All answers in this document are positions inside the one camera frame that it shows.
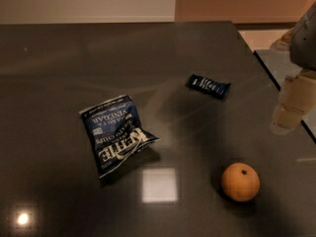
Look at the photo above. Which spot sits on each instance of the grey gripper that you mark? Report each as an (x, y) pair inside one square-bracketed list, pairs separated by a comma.
[(304, 46)]

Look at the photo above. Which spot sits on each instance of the dark blue RXBAR wrapper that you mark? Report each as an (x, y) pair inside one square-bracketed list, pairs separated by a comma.
[(210, 87)]

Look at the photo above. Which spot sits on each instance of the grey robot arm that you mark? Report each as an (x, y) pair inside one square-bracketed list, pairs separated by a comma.
[(297, 96)]

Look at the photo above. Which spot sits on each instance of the blue Kettle chip bag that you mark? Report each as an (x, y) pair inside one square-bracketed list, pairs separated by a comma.
[(115, 132)]

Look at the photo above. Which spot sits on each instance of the orange fruit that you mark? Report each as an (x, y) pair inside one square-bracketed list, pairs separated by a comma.
[(240, 182)]

